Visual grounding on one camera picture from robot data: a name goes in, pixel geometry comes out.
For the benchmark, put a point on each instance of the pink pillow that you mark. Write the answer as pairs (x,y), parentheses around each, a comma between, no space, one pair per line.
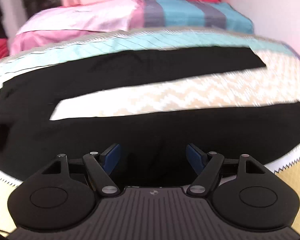
(65,23)

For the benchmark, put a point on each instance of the black pants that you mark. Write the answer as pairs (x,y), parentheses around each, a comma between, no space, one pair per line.
(29,139)

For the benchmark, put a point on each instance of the patterned bed quilt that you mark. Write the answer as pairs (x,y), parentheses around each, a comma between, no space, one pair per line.
(252,200)

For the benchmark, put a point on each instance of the blue grey striped pillow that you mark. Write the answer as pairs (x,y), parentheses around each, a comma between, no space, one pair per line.
(172,13)

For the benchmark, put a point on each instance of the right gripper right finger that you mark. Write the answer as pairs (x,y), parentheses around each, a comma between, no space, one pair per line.
(208,168)

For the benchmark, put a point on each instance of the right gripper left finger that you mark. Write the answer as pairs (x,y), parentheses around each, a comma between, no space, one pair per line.
(99,167)

